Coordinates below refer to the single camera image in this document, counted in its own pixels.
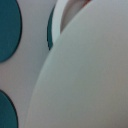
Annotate dark round burner back-left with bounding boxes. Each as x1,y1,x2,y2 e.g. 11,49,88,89
47,7,54,50

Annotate pink toy stove top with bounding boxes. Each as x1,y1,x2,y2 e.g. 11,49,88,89
0,0,57,128

